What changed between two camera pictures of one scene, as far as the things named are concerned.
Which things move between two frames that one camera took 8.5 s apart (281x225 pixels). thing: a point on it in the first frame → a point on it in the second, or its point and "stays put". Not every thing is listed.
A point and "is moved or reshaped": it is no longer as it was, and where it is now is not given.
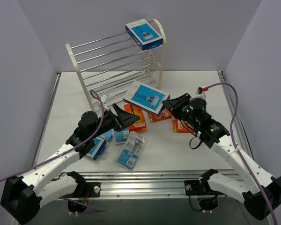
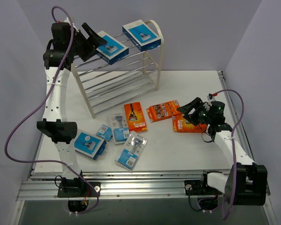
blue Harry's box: [146, 98] → [113, 50]
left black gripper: [117, 117] → [83, 46]
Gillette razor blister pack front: [131, 151] stays put
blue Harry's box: [144, 34] is moved or reshaped
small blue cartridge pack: [107, 135] stays put
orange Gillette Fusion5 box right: [181, 126] stays put
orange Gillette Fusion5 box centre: [139, 125] stays put
